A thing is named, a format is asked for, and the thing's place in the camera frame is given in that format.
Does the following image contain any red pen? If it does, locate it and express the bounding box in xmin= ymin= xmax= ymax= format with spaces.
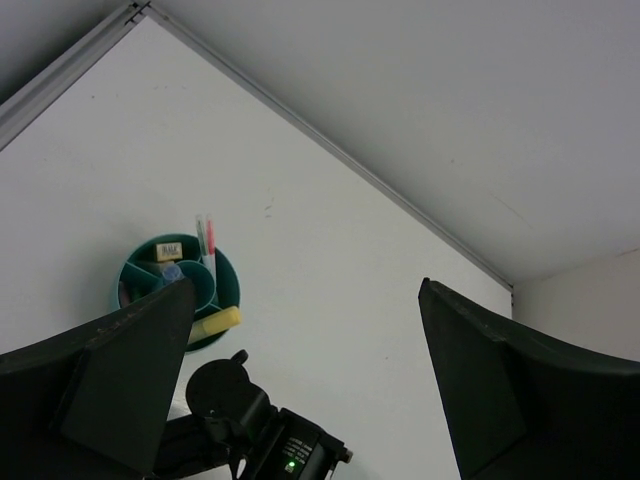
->
xmin=205 ymin=215 xmax=217 ymax=279

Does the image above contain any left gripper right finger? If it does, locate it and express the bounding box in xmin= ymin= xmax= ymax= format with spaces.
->
xmin=419 ymin=278 xmax=639 ymax=479

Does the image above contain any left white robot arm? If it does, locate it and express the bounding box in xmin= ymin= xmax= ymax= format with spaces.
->
xmin=1 ymin=279 xmax=639 ymax=479

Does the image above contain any green pen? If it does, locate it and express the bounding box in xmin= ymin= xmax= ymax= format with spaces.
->
xmin=196 ymin=215 xmax=209 ymax=258

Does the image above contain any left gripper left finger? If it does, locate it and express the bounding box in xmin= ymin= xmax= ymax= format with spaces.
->
xmin=1 ymin=280 xmax=195 ymax=475

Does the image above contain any pink highlighter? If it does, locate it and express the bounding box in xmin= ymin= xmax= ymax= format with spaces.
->
xmin=118 ymin=281 xmax=131 ymax=308

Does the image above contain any yellow highlighter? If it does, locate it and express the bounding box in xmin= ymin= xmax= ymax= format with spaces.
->
xmin=188 ymin=306 xmax=242 ymax=345

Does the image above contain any small brown eraser block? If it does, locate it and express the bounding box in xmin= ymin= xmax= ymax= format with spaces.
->
xmin=153 ymin=242 xmax=184 ymax=263

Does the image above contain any aluminium table frame rail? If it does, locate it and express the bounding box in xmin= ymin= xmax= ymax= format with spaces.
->
xmin=1 ymin=1 xmax=513 ymax=290

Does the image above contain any teal round organizer container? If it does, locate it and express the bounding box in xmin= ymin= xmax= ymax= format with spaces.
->
xmin=112 ymin=233 xmax=241 ymax=321

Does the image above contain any clear blue-capped glue bottle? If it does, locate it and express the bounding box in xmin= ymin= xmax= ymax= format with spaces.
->
xmin=159 ymin=263 xmax=184 ymax=288

